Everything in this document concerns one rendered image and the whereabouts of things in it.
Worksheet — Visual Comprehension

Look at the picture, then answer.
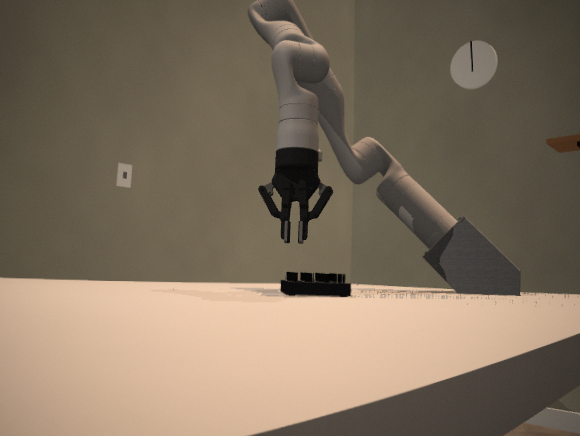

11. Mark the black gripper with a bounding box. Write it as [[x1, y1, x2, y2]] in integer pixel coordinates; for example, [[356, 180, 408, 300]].
[[258, 147, 333, 244]]

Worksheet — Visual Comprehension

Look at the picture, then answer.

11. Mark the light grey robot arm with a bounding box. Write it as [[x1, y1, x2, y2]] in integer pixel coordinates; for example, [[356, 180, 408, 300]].
[[248, 0, 457, 249]]

